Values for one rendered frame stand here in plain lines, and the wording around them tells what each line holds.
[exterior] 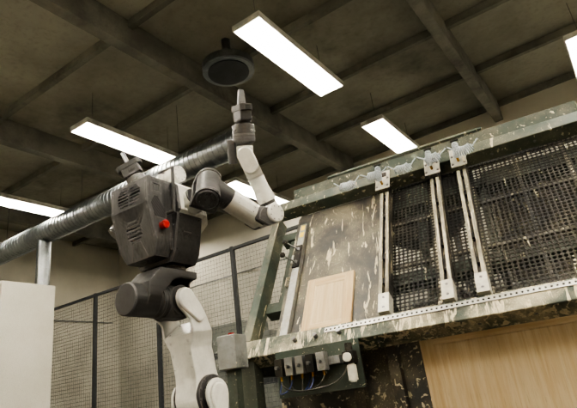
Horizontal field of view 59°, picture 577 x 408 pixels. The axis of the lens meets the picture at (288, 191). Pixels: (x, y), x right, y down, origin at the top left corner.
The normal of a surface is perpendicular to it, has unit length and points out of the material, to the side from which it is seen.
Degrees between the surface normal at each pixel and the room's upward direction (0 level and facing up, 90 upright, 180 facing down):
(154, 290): 90
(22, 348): 90
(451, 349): 90
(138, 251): 105
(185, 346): 100
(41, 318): 90
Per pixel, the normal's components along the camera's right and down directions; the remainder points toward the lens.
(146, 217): -0.51, 0.00
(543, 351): -0.47, -0.28
